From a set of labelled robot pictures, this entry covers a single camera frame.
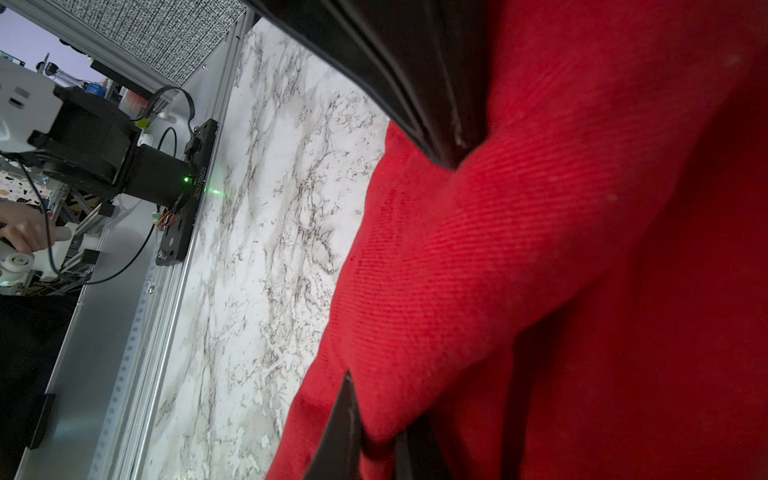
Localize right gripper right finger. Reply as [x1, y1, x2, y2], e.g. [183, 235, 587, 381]
[394, 417, 450, 480]

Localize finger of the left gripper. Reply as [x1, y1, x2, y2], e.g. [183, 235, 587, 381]
[248, 0, 489, 170]

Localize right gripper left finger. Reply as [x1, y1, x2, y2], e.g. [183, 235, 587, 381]
[303, 372, 363, 480]

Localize red long pants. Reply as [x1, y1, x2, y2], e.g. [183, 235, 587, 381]
[268, 1, 767, 479]

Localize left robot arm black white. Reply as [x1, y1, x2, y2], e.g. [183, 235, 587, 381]
[1, 1, 489, 207]

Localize operator bare hand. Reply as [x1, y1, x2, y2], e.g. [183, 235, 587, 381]
[1, 200, 72, 254]

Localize aluminium front rail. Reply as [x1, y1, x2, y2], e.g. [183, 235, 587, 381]
[89, 11, 253, 480]

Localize aluminium cage frame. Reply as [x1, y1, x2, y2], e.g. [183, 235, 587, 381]
[1, 1, 246, 91]

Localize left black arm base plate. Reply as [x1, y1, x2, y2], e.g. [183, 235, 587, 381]
[156, 119, 219, 266]

